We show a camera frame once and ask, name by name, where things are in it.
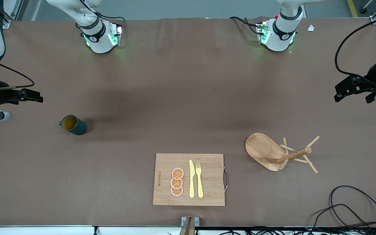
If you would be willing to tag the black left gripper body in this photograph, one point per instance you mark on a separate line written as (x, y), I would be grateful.
(371, 82)

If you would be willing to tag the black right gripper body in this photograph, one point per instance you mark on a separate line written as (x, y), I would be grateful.
(2, 93)

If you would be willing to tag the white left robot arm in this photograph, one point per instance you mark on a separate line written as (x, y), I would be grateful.
(282, 36)

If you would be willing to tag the white paper scrap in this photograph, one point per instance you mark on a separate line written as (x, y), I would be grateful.
(311, 28)

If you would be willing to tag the wooden mug tree stand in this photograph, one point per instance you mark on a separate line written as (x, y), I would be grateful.
(261, 148)

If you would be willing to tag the brown table cover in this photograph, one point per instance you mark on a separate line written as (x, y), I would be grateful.
(175, 98)

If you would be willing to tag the wooden cutting board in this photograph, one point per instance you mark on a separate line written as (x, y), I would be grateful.
(211, 176)

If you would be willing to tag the orange slice toy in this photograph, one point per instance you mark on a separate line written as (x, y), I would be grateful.
(177, 191)
(177, 173)
(176, 183)

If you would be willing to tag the yellow plastic fork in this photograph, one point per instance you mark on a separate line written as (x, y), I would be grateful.
(200, 187)

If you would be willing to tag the yellow plastic knife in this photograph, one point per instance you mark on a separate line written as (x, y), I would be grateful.
(191, 182)

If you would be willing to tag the brown pole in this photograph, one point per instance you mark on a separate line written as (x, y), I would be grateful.
(188, 228)

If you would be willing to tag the grey metal bracket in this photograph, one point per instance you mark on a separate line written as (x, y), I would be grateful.
(184, 221)

